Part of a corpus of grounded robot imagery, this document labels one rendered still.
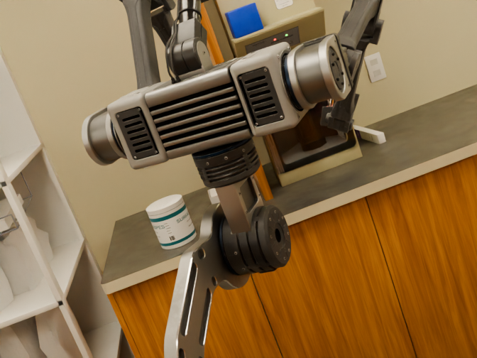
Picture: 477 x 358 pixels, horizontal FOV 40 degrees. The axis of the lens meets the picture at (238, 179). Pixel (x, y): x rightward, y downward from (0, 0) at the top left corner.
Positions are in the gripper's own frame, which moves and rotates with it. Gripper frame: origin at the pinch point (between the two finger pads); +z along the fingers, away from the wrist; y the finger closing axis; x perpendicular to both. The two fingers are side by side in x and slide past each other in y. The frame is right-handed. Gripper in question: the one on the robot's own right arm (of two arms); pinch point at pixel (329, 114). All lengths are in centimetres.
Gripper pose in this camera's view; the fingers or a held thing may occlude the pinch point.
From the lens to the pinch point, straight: 235.4
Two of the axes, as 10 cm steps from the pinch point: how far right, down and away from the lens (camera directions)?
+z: -1.1, -2.3, 9.7
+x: -1.1, 9.7, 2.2
